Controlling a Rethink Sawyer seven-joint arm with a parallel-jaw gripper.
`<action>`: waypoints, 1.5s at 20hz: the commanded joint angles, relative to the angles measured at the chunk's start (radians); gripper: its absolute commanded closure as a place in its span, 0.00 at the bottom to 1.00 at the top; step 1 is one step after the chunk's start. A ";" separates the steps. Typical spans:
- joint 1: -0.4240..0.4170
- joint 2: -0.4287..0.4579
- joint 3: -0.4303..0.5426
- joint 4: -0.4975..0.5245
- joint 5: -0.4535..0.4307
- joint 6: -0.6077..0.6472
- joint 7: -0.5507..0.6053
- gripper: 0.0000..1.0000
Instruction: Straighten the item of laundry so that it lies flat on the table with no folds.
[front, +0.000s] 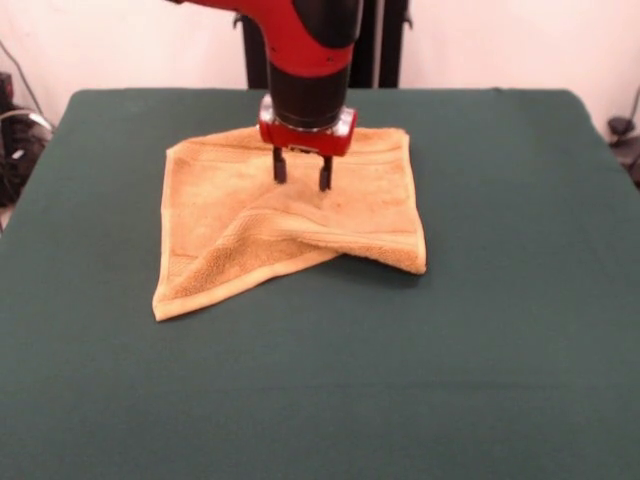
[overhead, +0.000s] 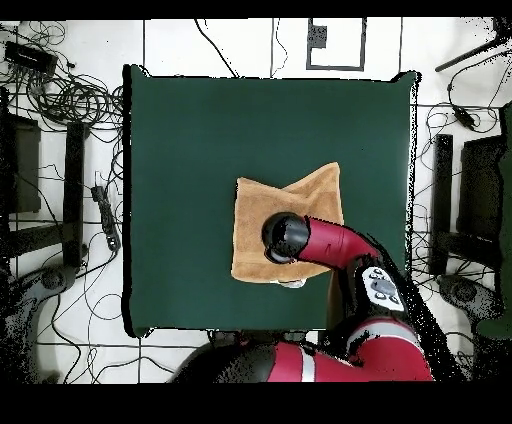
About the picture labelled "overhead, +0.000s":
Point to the black box device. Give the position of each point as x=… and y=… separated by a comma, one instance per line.
x=30, y=58

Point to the black power adapter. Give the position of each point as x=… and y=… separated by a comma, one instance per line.
x=464, y=118

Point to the tan terry towel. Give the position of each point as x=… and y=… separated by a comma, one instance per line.
x=256, y=208

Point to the black stand frame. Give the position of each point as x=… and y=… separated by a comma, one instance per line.
x=74, y=192
x=442, y=192

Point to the dark stand base leg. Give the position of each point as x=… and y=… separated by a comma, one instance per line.
x=464, y=292
x=52, y=280

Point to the black rod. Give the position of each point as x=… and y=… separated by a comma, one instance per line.
x=468, y=54

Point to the black power strip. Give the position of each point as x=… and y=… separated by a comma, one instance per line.
x=107, y=218

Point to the dark green table cloth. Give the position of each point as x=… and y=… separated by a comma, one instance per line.
x=200, y=140

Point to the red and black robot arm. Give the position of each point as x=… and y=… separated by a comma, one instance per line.
x=336, y=244

